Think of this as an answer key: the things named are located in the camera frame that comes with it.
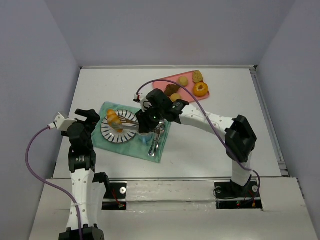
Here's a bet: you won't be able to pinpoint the striped yellow bread roll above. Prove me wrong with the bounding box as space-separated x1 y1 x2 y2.
106 109 123 133

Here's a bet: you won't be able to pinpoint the silver metal tongs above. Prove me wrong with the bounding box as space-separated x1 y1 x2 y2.
108 116 139 131

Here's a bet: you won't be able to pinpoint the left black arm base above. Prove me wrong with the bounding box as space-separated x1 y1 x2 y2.
93 172 127 211

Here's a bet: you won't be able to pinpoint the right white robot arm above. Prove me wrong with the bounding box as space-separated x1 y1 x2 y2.
133 88 257 198

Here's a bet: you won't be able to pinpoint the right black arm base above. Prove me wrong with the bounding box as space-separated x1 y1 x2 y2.
213 181 263 210

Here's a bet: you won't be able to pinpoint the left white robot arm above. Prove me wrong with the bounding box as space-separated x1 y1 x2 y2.
54 109 110 240

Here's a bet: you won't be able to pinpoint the seeded oval bread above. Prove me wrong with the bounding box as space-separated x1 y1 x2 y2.
192 70 203 84

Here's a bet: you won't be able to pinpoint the silver fork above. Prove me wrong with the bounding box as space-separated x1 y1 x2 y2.
151 122 166 157

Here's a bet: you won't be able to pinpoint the blue mug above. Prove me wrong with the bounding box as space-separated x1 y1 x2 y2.
137 132 154 145

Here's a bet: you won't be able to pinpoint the blue striped white plate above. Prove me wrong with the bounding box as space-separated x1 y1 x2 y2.
100 109 138 144

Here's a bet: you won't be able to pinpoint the green cloth placemat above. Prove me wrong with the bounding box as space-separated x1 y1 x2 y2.
91 101 171 163

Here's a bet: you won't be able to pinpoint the silver knife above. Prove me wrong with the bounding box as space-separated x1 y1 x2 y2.
148 133 160 156

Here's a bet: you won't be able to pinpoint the small round bun front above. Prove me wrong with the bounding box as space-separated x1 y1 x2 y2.
169 93 182 102

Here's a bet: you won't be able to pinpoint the small round bun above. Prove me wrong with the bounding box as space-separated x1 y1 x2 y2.
169 93 182 102
177 75 189 87

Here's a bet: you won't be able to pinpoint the chocolate croissant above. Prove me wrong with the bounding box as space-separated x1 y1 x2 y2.
164 84 180 97

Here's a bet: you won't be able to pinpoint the small round bun back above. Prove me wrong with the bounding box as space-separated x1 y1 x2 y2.
177 75 189 87

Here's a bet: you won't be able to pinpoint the orange donut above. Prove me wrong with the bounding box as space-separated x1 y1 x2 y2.
193 82 209 97

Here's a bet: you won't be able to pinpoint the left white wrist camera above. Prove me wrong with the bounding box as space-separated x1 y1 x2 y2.
48 112 77 132

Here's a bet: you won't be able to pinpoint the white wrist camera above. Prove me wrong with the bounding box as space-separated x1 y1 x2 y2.
48 112 77 132
133 93 152 112

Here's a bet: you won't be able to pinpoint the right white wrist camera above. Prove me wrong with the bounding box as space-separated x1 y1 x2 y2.
133 93 152 112

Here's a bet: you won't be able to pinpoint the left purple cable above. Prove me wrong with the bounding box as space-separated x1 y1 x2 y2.
24 126 85 240

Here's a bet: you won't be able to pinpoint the purple cable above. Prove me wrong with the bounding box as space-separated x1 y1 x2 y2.
133 79 261 201
24 126 85 240

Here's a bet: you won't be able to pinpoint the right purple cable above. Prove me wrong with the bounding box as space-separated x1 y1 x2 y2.
133 79 261 201

